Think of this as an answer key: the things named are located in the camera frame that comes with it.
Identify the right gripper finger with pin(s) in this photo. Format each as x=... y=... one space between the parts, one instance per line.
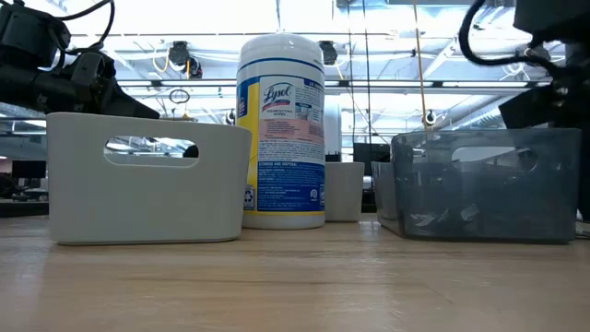
x=585 y=180

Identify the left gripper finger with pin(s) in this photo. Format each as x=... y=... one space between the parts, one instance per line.
x=129 y=110

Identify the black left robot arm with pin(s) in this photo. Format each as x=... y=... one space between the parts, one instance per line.
x=32 y=41

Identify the black monitor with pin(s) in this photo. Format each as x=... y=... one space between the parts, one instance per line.
x=371 y=154
x=28 y=169

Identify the light grey plastic bin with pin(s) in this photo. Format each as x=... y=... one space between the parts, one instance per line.
x=343 y=193
x=147 y=203

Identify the dark translucent plastic bin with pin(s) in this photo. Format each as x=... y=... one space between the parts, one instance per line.
x=488 y=184

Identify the Lysol disinfecting wipes canister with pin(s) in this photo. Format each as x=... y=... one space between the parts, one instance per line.
x=281 y=138

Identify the round black hanging device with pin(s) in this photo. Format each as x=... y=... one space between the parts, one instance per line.
x=429 y=119

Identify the horizontal metal beam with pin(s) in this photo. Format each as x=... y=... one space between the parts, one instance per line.
x=415 y=84

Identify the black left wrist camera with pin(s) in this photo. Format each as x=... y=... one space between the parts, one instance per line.
x=92 y=71

